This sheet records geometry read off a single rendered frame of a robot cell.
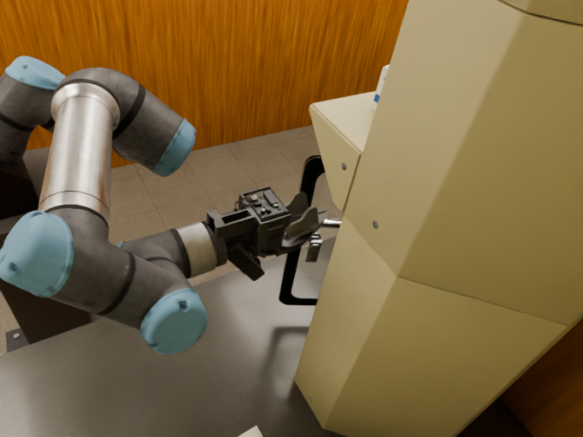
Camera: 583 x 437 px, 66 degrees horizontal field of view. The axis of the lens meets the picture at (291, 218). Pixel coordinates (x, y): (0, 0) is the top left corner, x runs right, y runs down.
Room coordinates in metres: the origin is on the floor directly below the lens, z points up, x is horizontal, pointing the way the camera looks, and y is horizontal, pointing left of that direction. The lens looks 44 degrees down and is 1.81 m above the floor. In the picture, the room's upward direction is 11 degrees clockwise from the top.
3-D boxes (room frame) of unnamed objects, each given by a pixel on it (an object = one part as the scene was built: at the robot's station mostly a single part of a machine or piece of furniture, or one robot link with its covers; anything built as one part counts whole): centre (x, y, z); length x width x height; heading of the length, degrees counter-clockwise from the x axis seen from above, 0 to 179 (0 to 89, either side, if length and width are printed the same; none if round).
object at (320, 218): (0.52, -0.03, 1.30); 0.09 x 0.03 x 0.06; 128
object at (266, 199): (0.47, 0.06, 1.31); 0.12 x 0.08 x 0.09; 128
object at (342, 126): (0.57, -0.16, 1.46); 0.32 x 0.12 x 0.10; 128
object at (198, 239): (0.42, 0.13, 1.30); 0.08 x 0.05 x 0.08; 38
